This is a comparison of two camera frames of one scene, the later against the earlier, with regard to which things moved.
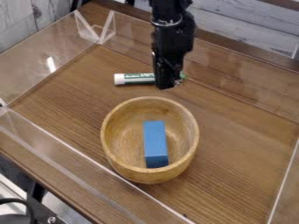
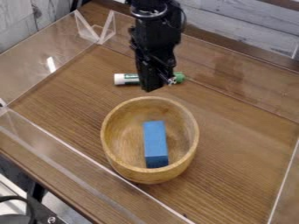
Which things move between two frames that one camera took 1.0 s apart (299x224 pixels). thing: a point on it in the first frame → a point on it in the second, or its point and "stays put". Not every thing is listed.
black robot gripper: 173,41 → 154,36
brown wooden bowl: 124,136 stays put
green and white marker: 140,78 stays put
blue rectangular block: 156,144 stays put
